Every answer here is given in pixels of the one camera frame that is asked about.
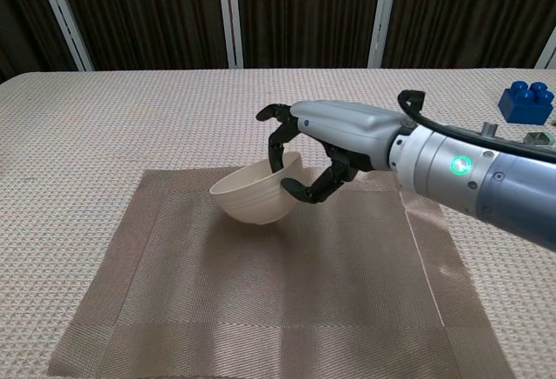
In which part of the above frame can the right black-fingered robot hand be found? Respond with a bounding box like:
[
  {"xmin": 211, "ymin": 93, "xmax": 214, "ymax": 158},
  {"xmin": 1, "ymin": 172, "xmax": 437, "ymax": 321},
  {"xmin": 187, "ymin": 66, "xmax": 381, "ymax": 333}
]
[{"xmin": 255, "ymin": 99, "xmax": 412, "ymax": 204}]

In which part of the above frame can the pink woven tablecloth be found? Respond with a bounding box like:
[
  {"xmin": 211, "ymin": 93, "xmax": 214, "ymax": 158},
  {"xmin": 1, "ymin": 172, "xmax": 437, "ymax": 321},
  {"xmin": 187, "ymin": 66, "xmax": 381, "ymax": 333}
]
[{"xmin": 0, "ymin": 67, "xmax": 556, "ymax": 379}]

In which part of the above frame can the white frame post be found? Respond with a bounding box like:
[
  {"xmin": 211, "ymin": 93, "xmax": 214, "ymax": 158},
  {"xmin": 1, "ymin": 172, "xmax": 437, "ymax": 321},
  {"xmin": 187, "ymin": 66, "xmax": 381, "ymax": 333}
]
[
  {"xmin": 32, "ymin": 0, "xmax": 96, "ymax": 71},
  {"xmin": 367, "ymin": 0, "xmax": 400, "ymax": 69},
  {"xmin": 534, "ymin": 30, "xmax": 556, "ymax": 70},
  {"xmin": 215, "ymin": 0, "xmax": 245, "ymax": 70}
]

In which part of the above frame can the light brown bowl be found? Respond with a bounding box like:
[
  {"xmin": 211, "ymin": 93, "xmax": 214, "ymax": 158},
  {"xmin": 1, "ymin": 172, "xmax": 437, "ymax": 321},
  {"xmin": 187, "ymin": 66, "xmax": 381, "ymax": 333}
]
[{"xmin": 209, "ymin": 151, "xmax": 303, "ymax": 227}]

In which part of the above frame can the brown woven placemat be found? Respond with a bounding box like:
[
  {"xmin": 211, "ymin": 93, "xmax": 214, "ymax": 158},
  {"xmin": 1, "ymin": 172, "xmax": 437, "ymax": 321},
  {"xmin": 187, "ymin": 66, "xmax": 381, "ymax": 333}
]
[{"xmin": 46, "ymin": 165, "xmax": 518, "ymax": 379}]

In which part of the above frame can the dark pleated curtain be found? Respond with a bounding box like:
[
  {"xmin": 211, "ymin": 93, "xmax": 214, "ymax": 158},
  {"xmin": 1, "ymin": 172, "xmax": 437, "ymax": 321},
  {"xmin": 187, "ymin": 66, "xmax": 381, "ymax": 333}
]
[{"xmin": 0, "ymin": 0, "xmax": 556, "ymax": 84}]

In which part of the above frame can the blue toy building block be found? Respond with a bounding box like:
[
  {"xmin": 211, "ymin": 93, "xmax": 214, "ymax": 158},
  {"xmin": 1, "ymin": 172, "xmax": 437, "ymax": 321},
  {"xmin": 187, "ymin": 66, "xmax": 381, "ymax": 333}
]
[{"xmin": 497, "ymin": 81, "xmax": 556, "ymax": 126}]

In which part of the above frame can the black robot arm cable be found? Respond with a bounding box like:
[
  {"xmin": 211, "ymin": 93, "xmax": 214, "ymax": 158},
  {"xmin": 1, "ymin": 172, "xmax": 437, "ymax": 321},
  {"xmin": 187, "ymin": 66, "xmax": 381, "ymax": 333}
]
[{"xmin": 397, "ymin": 90, "xmax": 556, "ymax": 154}]

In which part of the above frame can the small metal clip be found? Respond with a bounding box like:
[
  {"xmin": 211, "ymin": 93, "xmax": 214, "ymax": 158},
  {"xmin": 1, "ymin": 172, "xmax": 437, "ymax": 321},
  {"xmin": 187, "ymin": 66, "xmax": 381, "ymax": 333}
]
[{"xmin": 522, "ymin": 131, "xmax": 556, "ymax": 148}]

